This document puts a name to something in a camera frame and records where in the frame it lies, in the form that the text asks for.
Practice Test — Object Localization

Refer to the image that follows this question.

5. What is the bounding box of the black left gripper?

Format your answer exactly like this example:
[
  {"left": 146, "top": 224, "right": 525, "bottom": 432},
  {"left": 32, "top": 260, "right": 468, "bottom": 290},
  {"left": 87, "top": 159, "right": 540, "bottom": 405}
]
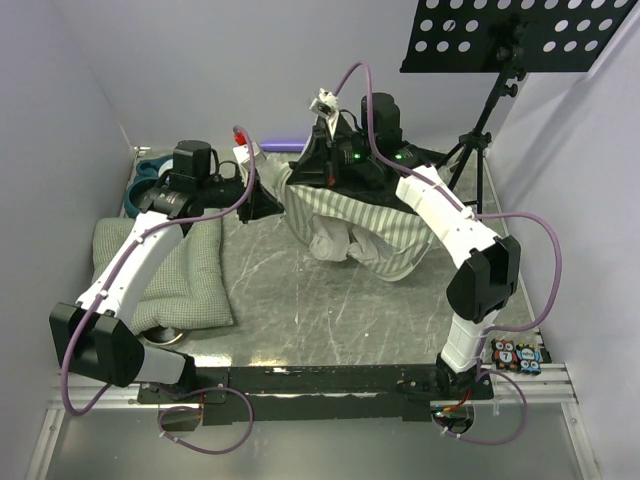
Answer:
[{"left": 198, "top": 163, "right": 285, "bottom": 225}]

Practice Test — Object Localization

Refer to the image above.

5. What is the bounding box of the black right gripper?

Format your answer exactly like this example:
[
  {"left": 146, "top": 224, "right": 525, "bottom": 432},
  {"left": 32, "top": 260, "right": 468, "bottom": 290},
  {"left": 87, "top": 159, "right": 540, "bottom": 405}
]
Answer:
[{"left": 284, "top": 123, "right": 377, "bottom": 187}]

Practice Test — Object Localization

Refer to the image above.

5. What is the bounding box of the green striped pet tent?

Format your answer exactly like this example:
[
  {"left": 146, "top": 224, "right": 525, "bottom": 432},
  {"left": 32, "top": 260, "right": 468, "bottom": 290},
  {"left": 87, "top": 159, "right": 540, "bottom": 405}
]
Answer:
[{"left": 267, "top": 160, "right": 434, "bottom": 282}]

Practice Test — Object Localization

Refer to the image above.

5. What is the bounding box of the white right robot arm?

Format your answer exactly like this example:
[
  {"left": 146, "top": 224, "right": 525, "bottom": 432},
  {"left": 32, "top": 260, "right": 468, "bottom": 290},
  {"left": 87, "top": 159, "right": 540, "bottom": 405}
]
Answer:
[{"left": 312, "top": 90, "right": 521, "bottom": 399}]

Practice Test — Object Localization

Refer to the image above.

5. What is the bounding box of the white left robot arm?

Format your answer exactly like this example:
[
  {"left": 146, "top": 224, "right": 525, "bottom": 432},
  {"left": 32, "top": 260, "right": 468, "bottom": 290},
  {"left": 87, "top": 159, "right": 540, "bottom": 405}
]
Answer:
[{"left": 49, "top": 132, "right": 272, "bottom": 402}]

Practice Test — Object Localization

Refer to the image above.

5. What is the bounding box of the green checkered pet cushion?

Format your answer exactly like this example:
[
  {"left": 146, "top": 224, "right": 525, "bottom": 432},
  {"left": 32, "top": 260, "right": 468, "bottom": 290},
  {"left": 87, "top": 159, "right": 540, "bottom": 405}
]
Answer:
[{"left": 92, "top": 218, "right": 233, "bottom": 334}]

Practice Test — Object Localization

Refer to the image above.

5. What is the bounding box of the teal double pet bowl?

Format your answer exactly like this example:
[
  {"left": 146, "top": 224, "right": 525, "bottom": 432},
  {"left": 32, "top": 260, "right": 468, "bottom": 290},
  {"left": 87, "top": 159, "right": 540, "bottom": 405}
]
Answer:
[{"left": 123, "top": 154, "right": 172, "bottom": 218}]

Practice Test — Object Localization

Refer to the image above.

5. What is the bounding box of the purple toy microphone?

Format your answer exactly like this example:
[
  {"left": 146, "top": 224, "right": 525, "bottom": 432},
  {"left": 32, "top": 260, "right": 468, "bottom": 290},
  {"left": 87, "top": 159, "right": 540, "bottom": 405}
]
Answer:
[{"left": 260, "top": 142, "right": 305, "bottom": 153}]

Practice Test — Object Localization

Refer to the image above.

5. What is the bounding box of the round metal lid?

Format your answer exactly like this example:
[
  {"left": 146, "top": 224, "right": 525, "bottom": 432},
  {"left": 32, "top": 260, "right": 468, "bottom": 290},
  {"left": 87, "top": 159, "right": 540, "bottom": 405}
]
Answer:
[{"left": 141, "top": 326, "right": 185, "bottom": 346}]

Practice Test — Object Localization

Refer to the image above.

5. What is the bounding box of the black music stand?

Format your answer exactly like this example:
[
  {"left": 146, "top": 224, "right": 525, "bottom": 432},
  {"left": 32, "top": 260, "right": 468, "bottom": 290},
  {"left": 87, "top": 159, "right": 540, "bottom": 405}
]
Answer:
[{"left": 400, "top": 0, "right": 636, "bottom": 188}]

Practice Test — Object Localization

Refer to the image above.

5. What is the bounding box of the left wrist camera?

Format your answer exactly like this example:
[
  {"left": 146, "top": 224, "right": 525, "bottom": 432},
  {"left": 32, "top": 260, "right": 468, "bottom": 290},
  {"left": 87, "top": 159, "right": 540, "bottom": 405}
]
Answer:
[{"left": 233, "top": 126, "right": 266, "bottom": 174}]

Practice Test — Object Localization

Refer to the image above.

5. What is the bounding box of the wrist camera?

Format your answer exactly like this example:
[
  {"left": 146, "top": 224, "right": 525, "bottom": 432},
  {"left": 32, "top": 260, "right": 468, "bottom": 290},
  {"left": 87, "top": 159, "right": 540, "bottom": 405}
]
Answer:
[
  {"left": 309, "top": 88, "right": 339, "bottom": 120},
  {"left": 233, "top": 126, "right": 266, "bottom": 174}
]

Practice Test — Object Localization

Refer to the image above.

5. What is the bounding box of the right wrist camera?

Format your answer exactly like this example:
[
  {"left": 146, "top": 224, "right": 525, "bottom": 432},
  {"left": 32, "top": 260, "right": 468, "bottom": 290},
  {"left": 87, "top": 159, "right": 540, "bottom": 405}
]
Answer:
[{"left": 309, "top": 88, "right": 339, "bottom": 120}]

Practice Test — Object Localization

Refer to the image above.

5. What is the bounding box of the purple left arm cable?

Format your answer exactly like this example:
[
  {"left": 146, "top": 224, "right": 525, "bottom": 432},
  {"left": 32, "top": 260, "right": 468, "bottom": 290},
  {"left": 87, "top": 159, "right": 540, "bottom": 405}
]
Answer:
[{"left": 59, "top": 124, "right": 261, "bottom": 455}]

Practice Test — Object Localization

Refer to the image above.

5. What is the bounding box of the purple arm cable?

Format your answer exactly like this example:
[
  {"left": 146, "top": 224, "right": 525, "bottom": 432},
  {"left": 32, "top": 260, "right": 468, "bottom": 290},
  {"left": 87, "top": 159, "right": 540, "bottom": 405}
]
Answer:
[
  {"left": 332, "top": 60, "right": 565, "bottom": 445},
  {"left": 59, "top": 124, "right": 261, "bottom": 455}
]

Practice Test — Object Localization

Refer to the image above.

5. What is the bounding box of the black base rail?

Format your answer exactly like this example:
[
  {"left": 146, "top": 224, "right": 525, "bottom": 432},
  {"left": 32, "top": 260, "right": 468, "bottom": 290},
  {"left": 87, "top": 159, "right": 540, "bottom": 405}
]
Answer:
[{"left": 137, "top": 364, "right": 493, "bottom": 426}]

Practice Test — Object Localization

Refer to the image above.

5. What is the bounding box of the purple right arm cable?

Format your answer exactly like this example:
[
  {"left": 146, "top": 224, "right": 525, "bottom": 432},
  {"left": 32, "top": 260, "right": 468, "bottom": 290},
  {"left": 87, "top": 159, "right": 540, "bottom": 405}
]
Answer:
[{"left": 332, "top": 60, "right": 565, "bottom": 445}]

